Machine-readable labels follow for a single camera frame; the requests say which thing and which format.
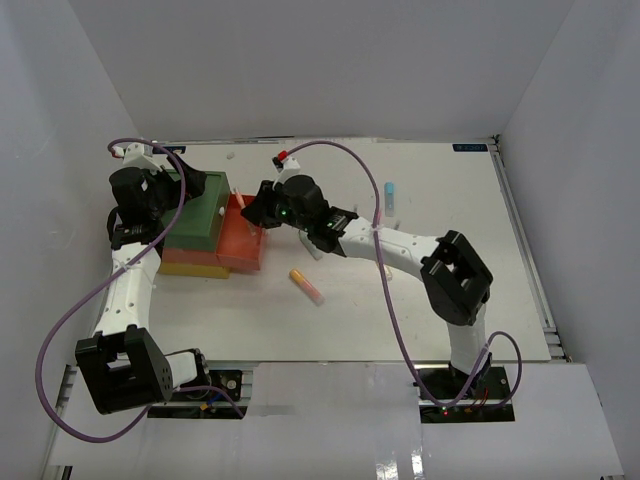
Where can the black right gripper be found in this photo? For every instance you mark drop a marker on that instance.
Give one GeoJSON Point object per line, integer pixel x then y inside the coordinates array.
{"type": "Point", "coordinates": [260, 210]}

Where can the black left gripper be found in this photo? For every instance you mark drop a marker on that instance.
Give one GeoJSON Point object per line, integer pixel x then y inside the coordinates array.
{"type": "Point", "coordinates": [195, 181]}

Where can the red drawer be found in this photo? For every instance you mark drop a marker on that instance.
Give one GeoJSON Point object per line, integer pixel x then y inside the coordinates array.
{"type": "Point", "coordinates": [237, 248]}

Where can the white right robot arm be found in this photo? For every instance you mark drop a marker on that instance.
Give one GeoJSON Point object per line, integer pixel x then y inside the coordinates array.
{"type": "Point", "coordinates": [456, 280]}

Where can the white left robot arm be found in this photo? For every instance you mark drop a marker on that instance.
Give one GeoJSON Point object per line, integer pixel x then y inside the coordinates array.
{"type": "Point", "coordinates": [121, 364]}

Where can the yellow drawer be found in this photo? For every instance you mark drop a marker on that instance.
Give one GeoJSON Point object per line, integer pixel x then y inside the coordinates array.
{"type": "Point", "coordinates": [194, 270]}

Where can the orange cap highlighter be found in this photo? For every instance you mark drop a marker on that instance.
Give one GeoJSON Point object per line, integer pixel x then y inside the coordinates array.
{"type": "Point", "coordinates": [306, 287]}

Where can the blue cap highlighter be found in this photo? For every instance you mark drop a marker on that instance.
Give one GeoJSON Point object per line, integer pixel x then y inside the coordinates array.
{"type": "Point", "coordinates": [389, 199]}

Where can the blue table label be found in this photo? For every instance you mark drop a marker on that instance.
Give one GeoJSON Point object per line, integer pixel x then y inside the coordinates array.
{"type": "Point", "coordinates": [469, 147]}

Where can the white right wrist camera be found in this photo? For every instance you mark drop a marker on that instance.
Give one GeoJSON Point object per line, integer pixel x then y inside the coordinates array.
{"type": "Point", "coordinates": [286, 167]}

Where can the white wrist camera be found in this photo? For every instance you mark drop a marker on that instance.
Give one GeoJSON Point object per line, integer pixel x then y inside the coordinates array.
{"type": "Point", "coordinates": [141, 156]}
{"type": "Point", "coordinates": [286, 167]}

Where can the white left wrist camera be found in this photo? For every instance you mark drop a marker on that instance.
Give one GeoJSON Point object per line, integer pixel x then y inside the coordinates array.
{"type": "Point", "coordinates": [141, 156]}

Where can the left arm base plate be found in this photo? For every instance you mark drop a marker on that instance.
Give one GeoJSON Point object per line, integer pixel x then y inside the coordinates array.
{"type": "Point", "coordinates": [229, 399]}

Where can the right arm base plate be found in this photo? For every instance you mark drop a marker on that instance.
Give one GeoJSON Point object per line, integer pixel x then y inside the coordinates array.
{"type": "Point", "coordinates": [481, 404]}

